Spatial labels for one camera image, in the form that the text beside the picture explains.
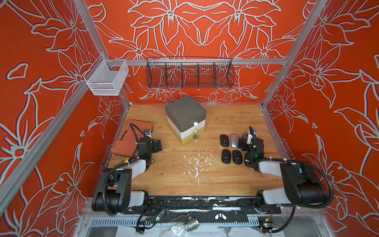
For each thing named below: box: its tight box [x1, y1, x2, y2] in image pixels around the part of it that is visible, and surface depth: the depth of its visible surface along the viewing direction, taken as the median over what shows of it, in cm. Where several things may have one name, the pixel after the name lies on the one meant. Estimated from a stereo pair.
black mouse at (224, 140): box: [220, 134, 230, 148], surface depth 97 cm
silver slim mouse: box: [230, 133, 239, 149], surface depth 97 cm
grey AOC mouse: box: [221, 149, 232, 164], surface depth 90 cm
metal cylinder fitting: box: [184, 217, 200, 233], surface depth 67 cm
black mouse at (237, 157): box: [231, 149, 243, 165], surface depth 90 cm
